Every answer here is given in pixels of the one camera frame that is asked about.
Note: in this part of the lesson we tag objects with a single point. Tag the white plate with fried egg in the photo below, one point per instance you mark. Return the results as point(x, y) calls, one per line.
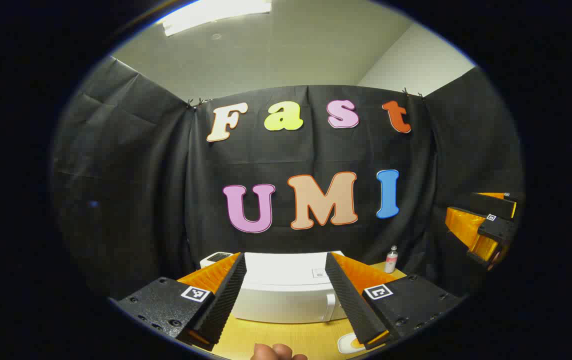
point(348, 344)

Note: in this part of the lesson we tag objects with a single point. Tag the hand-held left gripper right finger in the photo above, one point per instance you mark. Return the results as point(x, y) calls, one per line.
point(351, 305)

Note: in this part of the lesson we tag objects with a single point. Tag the small white toaster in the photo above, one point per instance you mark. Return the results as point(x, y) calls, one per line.
point(216, 260)

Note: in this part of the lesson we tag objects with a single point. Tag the black backdrop cloth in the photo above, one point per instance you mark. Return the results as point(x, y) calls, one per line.
point(166, 175)

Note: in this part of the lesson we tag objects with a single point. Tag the ceiling light panel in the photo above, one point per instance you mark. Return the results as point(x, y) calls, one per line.
point(211, 12)

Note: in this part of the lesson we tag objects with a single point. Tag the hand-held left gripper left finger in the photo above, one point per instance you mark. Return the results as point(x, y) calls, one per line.
point(226, 300)

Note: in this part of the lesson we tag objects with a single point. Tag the white microwave oven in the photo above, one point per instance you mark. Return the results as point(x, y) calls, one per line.
point(286, 300)

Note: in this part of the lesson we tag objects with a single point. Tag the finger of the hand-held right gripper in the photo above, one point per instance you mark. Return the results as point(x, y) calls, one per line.
point(496, 230)
point(491, 205)

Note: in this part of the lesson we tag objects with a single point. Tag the small bottle with pink label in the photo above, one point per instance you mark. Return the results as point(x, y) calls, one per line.
point(391, 261)

